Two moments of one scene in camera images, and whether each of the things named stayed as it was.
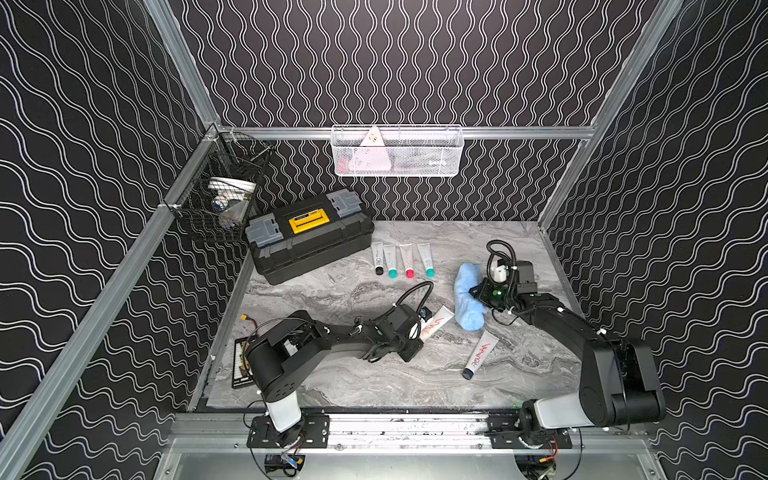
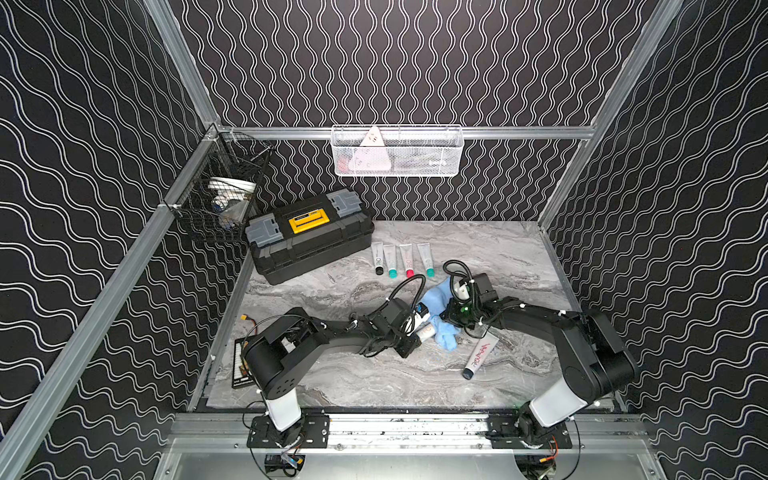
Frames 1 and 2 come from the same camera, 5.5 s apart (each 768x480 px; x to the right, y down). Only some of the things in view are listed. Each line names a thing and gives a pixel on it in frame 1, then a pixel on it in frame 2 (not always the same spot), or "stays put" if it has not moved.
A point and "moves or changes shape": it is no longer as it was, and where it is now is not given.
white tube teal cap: [426, 255] stays put
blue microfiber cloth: [469, 310] moves or changes shape
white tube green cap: [390, 255] stays put
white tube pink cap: [408, 257] stays put
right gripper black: [481, 294] → [449, 312]
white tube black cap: [378, 257] stays put
